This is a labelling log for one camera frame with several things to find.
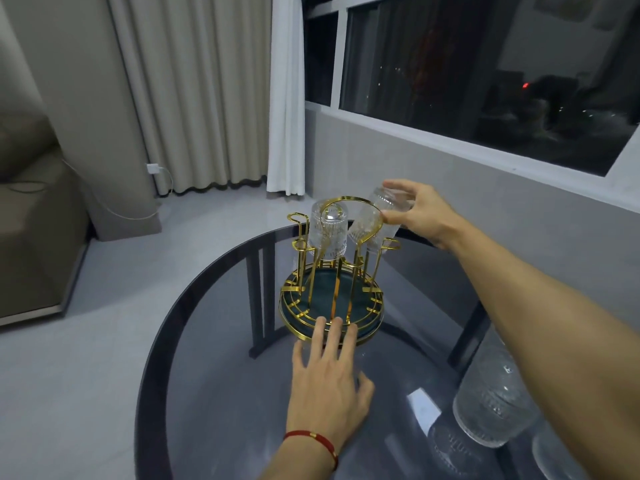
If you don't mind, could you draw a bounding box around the person's left hand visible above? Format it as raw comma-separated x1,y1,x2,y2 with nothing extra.
285,316,376,453

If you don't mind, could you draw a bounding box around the person's right hand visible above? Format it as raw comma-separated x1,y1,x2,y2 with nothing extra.
381,179,469,251

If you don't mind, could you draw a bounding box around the clear textured glass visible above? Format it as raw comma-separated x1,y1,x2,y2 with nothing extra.
531,419,593,480
347,186,413,253
452,324,540,449
307,198,349,261

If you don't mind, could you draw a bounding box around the gold wire cup rack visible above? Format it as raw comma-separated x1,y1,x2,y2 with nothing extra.
278,195,403,345

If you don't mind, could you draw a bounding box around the person's right forearm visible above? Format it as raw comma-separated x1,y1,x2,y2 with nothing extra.
442,222,640,480

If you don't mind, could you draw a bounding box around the dark glass round table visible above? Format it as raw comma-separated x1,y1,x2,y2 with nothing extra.
133,222,596,480

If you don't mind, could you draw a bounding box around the white framed window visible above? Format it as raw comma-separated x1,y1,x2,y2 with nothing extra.
301,0,640,213

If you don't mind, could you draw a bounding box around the white sheer curtain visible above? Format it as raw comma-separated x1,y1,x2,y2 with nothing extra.
265,0,307,197

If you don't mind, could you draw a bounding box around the beige pleated curtain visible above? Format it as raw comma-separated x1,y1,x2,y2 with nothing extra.
107,0,273,195

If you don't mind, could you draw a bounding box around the brown sofa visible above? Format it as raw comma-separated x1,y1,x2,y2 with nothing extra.
0,112,91,327

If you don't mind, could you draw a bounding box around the red string bracelet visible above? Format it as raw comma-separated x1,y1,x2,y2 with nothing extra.
283,430,340,471

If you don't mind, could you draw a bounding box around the white charging cable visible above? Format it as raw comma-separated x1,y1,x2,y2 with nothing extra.
62,159,175,221

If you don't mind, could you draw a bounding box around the black cable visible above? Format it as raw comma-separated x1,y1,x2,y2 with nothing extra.
5,180,50,195

